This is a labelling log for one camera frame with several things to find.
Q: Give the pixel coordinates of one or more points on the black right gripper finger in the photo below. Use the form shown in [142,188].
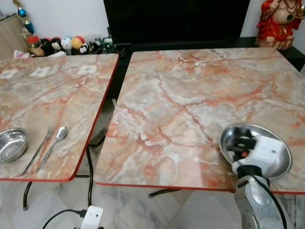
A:
[244,132]
[230,144]

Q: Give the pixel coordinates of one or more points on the wide shallow steel plate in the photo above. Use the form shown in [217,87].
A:
[281,152]

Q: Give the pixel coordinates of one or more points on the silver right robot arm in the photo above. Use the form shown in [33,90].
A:
[250,202]

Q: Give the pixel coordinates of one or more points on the red laughing figurine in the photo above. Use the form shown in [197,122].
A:
[276,24]

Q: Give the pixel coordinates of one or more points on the black television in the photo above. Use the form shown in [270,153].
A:
[176,19]

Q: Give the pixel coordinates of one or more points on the steel spoon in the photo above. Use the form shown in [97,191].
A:
[59,134]

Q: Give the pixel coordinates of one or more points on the small black white plush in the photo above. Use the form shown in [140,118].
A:
[84,48]

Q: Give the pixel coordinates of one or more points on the orange yellow round plush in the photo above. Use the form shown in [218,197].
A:
[77,42]

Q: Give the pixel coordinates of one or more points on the steel fork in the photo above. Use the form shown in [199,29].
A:
[40,147]

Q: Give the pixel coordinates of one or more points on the white round plush toy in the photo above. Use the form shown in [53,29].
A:
[66,43]

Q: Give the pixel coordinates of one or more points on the panda plush toy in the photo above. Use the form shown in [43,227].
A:
[56,45]

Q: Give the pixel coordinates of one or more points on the small steel bowl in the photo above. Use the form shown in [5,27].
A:
[12,144]

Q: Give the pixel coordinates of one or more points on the red capped toy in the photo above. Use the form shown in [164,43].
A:
[33,44]

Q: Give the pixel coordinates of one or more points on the wooden cabinet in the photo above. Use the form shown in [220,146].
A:
[10,38]

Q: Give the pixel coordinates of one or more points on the blue hanging ornament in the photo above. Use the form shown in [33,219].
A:
[22,13]

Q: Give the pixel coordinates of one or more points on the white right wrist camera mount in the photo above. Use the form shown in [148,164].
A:
[267,151]

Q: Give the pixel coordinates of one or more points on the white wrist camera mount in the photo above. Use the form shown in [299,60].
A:
[267,151]
[92,217]

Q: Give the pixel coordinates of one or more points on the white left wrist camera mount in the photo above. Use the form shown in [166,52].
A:
[92,217]

